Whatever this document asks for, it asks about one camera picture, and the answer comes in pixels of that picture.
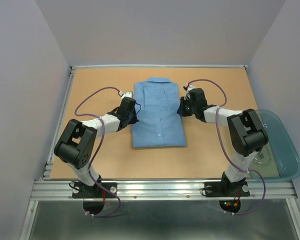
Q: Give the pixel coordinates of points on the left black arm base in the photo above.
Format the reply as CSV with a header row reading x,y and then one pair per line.
x,y
107,190

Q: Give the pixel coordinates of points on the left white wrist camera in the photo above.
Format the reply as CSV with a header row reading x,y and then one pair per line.
x,y
127,94

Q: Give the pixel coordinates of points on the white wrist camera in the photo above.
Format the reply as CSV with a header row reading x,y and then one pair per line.
x,y
127,94
187,87

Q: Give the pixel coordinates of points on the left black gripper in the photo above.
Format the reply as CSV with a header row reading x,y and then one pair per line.
x,y
134,119

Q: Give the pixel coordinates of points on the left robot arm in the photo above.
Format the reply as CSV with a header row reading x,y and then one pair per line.
x,y
76,143

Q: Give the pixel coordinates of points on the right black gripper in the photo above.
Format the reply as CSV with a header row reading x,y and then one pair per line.
x,y
181,110

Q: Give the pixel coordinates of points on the translucent teal plastic bin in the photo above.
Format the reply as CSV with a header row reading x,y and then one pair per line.
x,y
281,161

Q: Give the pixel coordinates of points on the aluminium mounting rail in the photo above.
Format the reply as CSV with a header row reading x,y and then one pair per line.
x,y
147,189

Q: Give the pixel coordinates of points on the blue long sleeve shirt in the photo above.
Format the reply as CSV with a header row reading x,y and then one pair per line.
x,y
158,124

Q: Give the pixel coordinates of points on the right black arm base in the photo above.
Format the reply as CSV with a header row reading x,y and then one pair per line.
x,y
230,194

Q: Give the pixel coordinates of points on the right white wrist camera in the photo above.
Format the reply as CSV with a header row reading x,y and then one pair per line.
x,y
187,87

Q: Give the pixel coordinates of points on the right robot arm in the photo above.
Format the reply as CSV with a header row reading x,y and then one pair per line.
x,y
247,135

